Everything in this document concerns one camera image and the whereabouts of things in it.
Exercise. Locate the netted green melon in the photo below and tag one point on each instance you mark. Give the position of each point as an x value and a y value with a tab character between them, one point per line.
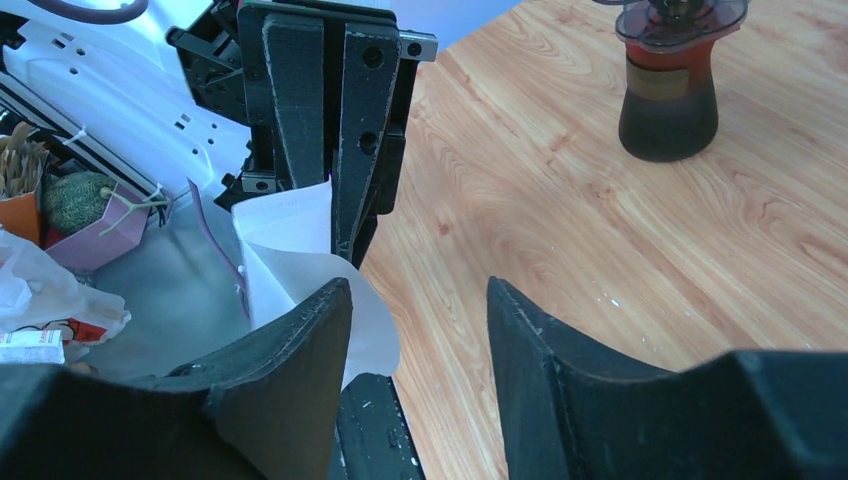
74	201

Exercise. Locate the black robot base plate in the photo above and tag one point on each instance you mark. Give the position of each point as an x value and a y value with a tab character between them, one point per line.
372	440

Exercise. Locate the white paper sheet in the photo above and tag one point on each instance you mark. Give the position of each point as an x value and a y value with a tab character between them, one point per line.
285	241

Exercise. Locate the red-black coffee carafe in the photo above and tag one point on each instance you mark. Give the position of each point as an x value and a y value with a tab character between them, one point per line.
669	112

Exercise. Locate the pink paper box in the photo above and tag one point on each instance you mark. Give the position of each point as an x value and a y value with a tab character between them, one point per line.
118	231

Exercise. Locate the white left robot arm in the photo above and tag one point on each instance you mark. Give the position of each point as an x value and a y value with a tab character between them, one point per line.
102	75

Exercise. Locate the white plastic bag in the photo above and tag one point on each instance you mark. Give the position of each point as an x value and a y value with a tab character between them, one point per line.
39	294

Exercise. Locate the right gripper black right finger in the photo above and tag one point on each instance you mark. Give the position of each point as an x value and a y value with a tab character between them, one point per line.
573	408

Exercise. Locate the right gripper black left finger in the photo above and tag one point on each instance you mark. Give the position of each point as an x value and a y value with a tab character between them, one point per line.
262	407

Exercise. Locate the orange box with sticks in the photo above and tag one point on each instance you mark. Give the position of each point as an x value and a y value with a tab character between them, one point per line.
23	165

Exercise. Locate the smoky transparent coffee dripper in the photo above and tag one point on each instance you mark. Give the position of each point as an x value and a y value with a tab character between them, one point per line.
669	25

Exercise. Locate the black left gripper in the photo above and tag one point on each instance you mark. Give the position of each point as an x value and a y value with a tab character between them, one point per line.
325	89

